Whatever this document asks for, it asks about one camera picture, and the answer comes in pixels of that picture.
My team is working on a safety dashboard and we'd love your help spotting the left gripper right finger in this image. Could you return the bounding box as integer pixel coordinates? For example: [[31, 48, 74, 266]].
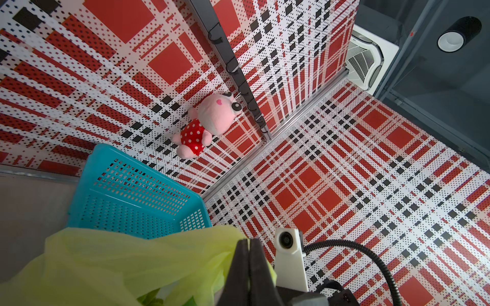
[[248, 238, 284, 306]]

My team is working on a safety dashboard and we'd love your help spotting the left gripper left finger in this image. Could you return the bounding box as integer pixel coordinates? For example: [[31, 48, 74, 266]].
[[217, 239, 249, 306]]

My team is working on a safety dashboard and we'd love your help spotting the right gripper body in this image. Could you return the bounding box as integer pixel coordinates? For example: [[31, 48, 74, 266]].
[[276, 280, 360, 306]]

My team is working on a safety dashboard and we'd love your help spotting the yellow pineapple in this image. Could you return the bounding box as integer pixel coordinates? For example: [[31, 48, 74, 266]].
[[137, 286, 177, 305]]

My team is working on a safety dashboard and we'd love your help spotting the green plastic bag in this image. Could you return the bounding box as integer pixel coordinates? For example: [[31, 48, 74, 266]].
[[1, 226, 251, 305]]

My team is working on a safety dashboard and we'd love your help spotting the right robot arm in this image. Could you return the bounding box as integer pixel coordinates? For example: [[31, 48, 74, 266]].
[[274, 233, 404, 305]]

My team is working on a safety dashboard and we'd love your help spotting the teal plastic basket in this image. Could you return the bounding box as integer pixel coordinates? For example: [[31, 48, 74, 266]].
[[67, 144, 212, 239]]

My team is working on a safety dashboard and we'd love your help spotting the pink plush toy hanging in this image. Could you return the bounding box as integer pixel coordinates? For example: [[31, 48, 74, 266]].
[[172, 93, 243, 159]]

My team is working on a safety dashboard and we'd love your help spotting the white ceiling air vent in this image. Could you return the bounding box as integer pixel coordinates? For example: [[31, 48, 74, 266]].
[[345, 25, 399, 95]]

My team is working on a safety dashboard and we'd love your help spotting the black ceiling spotlight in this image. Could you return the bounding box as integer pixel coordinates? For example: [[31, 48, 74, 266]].
[[437, 16, 482, 53]]

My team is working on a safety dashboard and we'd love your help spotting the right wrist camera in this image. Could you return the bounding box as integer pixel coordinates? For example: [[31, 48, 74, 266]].
[[274, 228, 308, 293]]

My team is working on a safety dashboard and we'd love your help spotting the black hook rail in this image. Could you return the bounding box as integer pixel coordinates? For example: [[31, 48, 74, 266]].
[[187, 0, 272, 142]]

